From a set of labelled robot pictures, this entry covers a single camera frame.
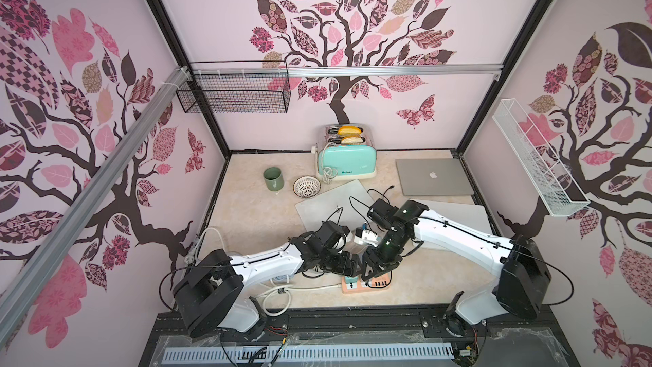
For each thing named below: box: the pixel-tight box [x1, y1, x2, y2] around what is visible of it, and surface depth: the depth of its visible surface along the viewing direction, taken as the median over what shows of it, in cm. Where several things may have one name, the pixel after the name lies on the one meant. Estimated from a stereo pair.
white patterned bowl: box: [292, 175, 322, 199], surface depth 106 cm
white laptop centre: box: [295, 179, 372, 233], surface depth 102 cm
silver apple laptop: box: [395, 158, 475, 197], surface depth 116 cm
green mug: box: [263, 166, 285, 192], surface depth 108 cm
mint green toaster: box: [315, 123, 378, 181], surface depth 103 cm
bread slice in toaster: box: [337, 125, 363, 136], surface depth 104 cm
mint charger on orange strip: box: [344, 275, 359, 289], surface depth 81 cm
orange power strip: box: [340, 272, 392, 294], surface depth 81 cm
